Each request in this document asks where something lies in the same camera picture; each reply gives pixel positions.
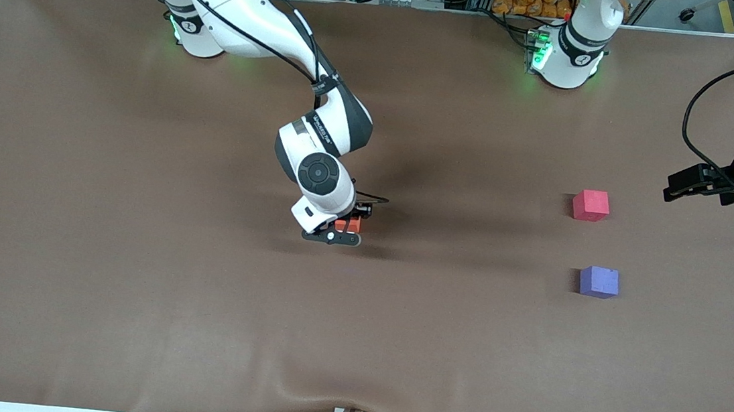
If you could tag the yellow floor tape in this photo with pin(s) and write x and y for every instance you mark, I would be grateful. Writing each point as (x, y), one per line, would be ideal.
(727, 15)

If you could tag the purple foam block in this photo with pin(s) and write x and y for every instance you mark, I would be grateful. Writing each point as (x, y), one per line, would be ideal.
(599, 282)

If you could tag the orange foam block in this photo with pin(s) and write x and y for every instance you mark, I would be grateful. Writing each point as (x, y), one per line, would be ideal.
(348, 224)

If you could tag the brown table mat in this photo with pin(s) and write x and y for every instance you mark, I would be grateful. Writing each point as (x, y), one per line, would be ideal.
(357, 313)

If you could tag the red foam block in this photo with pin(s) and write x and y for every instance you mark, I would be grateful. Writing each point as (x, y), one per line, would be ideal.
(590, 205)

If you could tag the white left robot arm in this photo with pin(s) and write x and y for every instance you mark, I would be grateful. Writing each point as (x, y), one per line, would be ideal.
(573, 57)

